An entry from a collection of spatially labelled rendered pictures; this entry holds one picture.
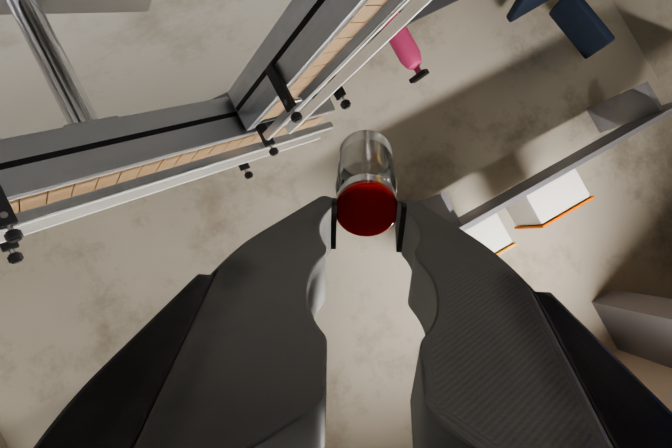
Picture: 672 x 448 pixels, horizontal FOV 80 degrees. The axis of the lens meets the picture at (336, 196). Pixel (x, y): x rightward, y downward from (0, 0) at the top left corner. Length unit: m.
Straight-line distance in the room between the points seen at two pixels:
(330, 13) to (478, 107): 2.80
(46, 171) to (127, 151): 0.12
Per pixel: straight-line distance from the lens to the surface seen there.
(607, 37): 3.49
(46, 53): 0.93
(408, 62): 2.85
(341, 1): 0.65
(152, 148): 0.81
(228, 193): 3.00
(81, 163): 0.78
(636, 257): 3.94
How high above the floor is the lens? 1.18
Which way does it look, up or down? 3 degrees down
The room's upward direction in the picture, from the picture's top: 152 degrees clockwise
